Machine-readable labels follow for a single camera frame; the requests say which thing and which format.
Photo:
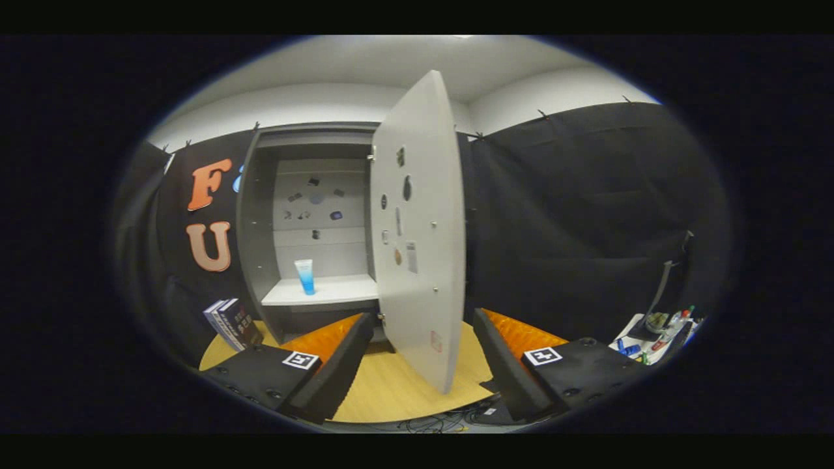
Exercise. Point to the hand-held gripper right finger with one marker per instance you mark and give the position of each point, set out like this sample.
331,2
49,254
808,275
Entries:
505,371

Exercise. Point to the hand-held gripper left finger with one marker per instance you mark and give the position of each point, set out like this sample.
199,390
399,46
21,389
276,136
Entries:
339,371

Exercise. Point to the white and blue tube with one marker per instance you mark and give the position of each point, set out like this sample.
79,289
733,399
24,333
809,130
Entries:
305,277

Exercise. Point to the white cabinet shelf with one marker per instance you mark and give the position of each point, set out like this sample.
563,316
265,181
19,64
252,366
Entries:
339,290

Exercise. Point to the dark cover book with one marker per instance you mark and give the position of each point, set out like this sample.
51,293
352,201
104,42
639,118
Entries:
244,329

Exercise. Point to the small blue items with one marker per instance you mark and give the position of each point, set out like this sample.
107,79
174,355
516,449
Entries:
627,348

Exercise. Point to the green round object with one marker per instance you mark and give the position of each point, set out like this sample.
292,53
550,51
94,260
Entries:
657,322

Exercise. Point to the grey cabinet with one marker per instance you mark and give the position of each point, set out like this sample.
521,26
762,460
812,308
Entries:
257,228

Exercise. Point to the black backdrop cloth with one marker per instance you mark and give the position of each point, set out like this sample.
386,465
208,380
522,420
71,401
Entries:
586,228

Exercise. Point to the clear bottle red cap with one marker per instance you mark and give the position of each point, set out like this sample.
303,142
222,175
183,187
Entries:
672,327

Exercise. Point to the black desk stand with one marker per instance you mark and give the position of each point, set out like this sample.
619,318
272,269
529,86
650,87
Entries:
659,286

